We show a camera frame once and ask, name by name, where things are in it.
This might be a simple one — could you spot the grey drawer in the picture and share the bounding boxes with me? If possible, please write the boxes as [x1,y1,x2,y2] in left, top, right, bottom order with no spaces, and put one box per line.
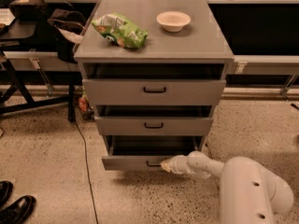
[95,105,213,136]
[102,135,202,171]
[83,63,225,105]

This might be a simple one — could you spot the black folding table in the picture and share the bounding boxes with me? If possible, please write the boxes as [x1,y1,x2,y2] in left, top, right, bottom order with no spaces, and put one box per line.
[0,14,77,121]

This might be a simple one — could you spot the grey top drawer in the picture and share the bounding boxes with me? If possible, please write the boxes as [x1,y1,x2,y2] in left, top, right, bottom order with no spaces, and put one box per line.
[83,63,225,105]

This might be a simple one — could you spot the white paper bowl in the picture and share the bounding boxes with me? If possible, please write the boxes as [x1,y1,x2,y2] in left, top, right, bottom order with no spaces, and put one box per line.
[156,11,191,33]

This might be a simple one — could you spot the red object behind cabinet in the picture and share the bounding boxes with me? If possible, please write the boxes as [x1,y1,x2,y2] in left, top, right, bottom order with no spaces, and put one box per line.
[78,93,94,119]

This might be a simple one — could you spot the black floor cable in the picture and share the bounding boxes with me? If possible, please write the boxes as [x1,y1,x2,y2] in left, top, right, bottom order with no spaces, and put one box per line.
[73,109,99,224]

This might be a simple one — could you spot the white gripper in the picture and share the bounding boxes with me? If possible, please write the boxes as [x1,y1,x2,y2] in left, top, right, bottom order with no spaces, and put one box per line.
[160,155,190,175]

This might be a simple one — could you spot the black bag on table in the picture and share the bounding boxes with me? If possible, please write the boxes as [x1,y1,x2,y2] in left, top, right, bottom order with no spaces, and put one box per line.
[9,0,47,21]

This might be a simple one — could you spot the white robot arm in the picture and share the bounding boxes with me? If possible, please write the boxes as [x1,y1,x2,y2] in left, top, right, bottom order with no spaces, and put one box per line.
[161,151,294,224]

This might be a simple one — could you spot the grey drawer cabinet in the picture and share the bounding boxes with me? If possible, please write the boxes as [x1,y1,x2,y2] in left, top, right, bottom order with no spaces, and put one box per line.
[73,0,235,156]

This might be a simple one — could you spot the black left shoe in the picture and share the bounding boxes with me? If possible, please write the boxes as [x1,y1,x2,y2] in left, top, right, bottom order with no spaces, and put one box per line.
[0,181,13,206]

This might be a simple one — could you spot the grey middle drawer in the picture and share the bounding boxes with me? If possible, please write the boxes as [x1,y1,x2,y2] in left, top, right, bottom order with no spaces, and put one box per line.
[95,105,213,136]

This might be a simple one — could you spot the grey bottom drawer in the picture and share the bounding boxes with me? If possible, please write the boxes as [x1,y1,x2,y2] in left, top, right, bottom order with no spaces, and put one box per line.
[102,135,202,171]

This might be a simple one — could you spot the green chip bag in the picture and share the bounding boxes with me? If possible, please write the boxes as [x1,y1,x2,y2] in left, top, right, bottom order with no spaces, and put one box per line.
[92,13,148,49]

